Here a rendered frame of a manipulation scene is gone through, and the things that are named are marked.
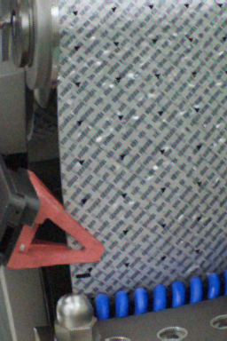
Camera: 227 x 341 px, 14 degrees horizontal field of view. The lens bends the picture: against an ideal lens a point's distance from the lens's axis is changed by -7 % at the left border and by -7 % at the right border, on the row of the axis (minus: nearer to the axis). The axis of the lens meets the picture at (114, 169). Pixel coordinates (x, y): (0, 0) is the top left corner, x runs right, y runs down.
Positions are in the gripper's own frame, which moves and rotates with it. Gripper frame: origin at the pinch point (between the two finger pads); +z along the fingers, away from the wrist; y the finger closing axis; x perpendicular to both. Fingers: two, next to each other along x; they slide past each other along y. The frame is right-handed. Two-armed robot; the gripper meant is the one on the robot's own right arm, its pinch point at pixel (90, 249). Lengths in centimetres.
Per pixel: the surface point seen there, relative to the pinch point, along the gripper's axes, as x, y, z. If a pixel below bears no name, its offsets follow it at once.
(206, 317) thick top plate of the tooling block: -0.4, 7.0, 8.8
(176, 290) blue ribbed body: -0.2, 3.0, 7.1
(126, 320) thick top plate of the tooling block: -3.4, 4.7, 3.6
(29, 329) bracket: -13.2, -7.8, 1.6
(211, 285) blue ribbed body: 1.1, 3.2, 9.8
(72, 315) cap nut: -3.0, 8.1, -2.3
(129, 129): 9.5, 0.3, -1.6
